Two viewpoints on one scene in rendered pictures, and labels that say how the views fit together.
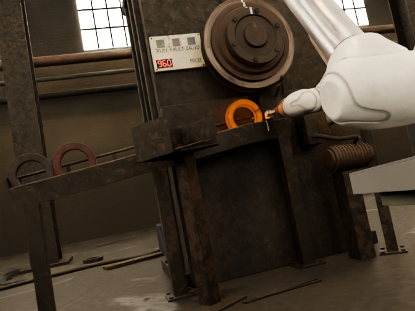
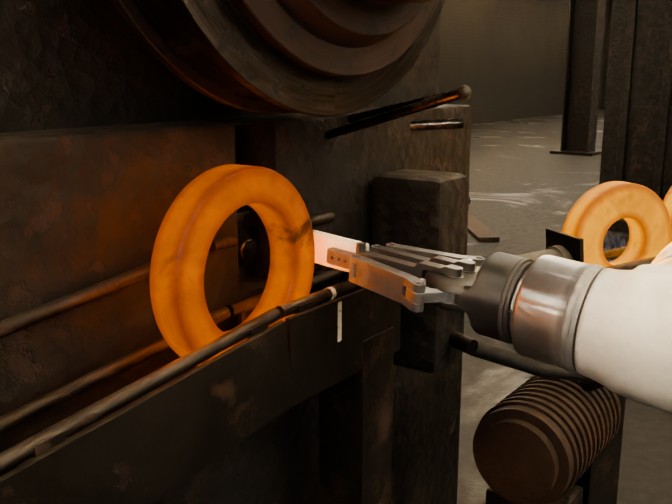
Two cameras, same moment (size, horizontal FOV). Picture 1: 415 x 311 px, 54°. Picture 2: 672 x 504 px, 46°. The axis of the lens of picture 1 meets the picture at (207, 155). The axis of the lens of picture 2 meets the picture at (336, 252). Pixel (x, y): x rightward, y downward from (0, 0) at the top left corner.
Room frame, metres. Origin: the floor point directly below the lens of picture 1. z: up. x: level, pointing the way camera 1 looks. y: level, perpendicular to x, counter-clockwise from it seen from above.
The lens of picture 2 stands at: (1.40, 0.16, 0.92)
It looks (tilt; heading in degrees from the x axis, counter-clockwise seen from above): 13 degrees down; 320
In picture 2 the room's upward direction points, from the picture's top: straight up
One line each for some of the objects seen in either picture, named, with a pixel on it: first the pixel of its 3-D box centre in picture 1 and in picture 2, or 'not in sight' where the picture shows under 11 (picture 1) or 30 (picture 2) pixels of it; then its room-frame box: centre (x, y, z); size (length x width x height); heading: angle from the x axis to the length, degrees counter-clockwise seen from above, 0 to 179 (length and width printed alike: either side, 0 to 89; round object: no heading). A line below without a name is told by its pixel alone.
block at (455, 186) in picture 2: (307, 123); (416, 269); (2.06, -0.53, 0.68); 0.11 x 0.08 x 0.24; 14
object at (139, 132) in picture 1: (189, 212); not in sight; (1.59, 0.11, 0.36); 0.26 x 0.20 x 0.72; 139
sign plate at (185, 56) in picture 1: (177, 52); not in sight; (2.01, 0.05, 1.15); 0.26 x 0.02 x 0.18; 104
